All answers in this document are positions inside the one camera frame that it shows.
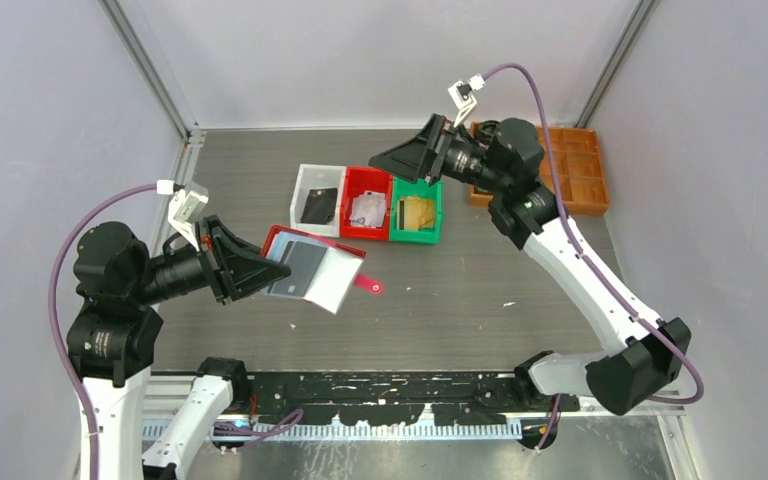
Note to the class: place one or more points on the grey card in holder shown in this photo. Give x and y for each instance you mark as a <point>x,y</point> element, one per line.
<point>304,260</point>

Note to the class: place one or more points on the white plastic bin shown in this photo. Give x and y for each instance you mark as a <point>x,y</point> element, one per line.
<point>314,176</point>

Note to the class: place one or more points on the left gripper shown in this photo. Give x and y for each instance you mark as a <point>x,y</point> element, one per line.
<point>247,264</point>

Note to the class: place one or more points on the black credit card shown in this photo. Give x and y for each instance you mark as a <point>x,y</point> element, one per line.
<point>319,206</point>

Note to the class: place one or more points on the green plastic bin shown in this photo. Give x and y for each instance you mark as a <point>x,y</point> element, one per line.
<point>403,188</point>

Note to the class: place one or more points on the gold credit card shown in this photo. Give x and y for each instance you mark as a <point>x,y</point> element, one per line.
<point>415,213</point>

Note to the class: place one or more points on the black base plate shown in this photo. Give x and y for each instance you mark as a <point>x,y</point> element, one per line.
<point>470,398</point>

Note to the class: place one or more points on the red plastic bin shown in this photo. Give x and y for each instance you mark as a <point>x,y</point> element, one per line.
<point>357,181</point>

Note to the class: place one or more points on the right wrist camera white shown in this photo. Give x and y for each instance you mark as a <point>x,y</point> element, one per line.
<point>462,93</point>

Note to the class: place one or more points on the rolled dark belt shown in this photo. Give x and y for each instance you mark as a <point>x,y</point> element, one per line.
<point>485,131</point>

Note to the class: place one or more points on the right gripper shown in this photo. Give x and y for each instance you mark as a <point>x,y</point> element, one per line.
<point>421,157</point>

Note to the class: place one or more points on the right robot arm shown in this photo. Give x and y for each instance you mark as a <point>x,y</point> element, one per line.
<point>641,353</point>

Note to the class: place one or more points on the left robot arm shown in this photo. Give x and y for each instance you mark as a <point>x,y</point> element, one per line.
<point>111,344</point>

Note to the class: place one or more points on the orange compartment tray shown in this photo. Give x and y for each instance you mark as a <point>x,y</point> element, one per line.
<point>579,166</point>

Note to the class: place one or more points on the white credit card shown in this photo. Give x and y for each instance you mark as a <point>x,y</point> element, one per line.
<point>368,210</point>

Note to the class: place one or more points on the red leather card holder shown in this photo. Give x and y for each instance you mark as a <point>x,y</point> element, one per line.
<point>323,271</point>

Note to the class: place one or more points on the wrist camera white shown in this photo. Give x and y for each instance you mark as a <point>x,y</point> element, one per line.
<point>462,93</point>
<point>185,206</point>

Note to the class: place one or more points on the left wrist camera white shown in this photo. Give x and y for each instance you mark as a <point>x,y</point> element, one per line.
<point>185,206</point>

